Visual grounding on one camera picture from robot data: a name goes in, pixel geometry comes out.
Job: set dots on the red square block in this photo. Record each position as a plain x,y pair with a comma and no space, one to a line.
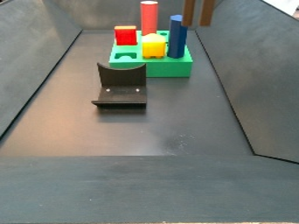
126,35

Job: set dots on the blue hexagonal prism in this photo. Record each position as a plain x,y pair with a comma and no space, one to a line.
177,37

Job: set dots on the black curved holder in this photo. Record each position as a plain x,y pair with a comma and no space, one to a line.
122,87

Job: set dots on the green shape sorter board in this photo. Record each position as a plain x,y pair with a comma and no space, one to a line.
126,56

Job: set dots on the pink red cylinder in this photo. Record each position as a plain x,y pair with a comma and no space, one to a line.
149,12

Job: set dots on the yellow pentagon block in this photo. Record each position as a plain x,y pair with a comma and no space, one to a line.
153,45

